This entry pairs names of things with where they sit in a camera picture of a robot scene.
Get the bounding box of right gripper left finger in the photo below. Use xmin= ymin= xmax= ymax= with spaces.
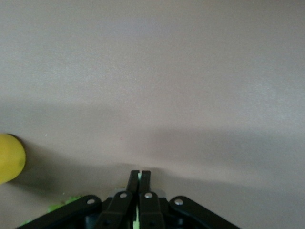
xmin=15 ymin=169 xmax=140 ymax=229

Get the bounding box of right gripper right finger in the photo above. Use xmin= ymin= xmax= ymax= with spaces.
xmin=139 ymin=170 xmax=239 ymax=229

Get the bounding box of green lettuce leaf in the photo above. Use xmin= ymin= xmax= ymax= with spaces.
xmin=22 ymin=171 xmax=143 ymax=229

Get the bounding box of yellow mustard squeeze bottle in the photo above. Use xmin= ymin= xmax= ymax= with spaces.
xmin=0 ymin=133 xmax=26 ymax=185

